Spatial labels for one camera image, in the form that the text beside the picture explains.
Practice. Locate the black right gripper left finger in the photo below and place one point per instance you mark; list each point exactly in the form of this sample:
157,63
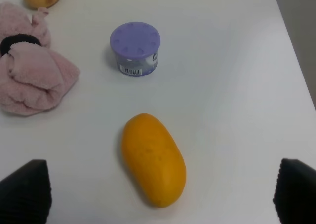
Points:
25,195

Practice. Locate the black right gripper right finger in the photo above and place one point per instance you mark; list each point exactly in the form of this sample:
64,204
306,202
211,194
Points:
295,193

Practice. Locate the pink rolled towel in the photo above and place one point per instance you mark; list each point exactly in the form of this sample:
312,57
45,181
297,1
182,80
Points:
33,78

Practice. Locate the orange mango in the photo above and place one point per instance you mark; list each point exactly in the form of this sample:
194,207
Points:
154,160

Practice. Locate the purple lidded jar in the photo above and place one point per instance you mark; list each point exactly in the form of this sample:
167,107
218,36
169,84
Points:
135,46

